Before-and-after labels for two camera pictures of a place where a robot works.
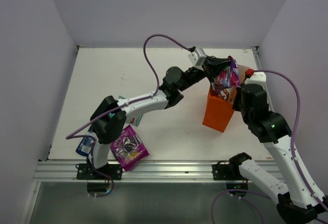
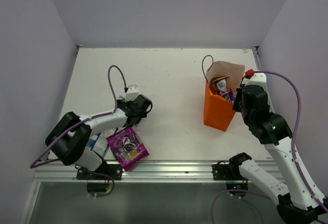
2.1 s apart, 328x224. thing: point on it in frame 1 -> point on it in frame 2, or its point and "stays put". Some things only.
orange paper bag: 219,113 stays put
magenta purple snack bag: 129,148 stays put
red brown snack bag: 224,93 -> 217,84
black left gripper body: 209,68 -> 140,116
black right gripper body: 237,104 stays put
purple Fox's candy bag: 229,77 -> 229,95
